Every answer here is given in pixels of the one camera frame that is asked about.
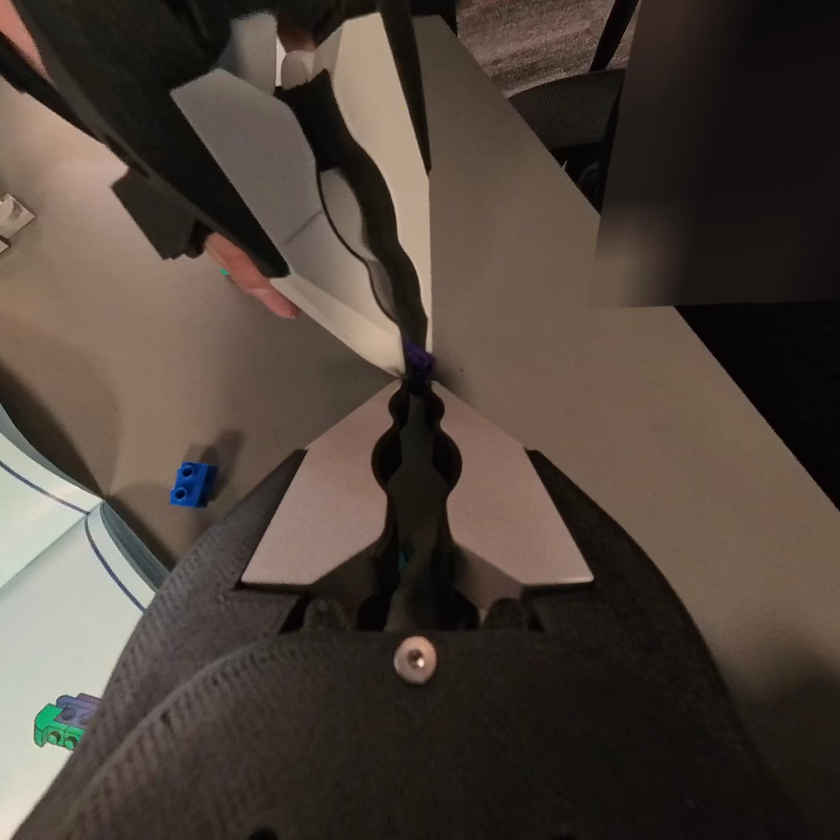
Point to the purple lego piece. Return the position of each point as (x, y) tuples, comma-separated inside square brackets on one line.
[(420, 359)]

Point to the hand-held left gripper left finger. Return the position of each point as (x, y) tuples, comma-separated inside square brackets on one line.
[(315, 518)]

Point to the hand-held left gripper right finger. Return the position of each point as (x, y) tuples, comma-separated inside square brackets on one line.
[(518, 518)]

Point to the person's right hand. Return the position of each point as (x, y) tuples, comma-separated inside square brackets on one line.
[(253, 285)]

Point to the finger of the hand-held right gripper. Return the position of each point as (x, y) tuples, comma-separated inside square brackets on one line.
[(387, 131), (249, 164)]

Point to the black office chair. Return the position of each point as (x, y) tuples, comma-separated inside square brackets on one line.
[(564, 111)]

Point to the lego instruction booklet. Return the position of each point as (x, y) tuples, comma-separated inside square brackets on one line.
[(39, 590)]

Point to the small white block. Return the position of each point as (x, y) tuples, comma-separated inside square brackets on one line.
[(10, 213)]

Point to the blue lego brick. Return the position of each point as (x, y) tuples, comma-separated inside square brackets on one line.
[(190, 485)]

